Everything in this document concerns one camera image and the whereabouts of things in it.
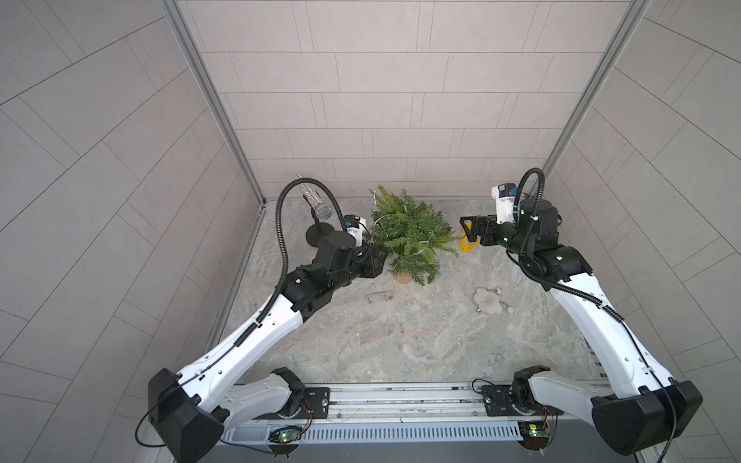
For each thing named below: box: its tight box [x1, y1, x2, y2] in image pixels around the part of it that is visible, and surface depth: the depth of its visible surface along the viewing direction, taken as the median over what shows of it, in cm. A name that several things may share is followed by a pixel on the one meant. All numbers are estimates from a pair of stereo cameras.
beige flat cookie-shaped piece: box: [472, 287, 515, 315], surface depth 88 cm
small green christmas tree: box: [369, 184, 461, 286], surface depth 75 cm
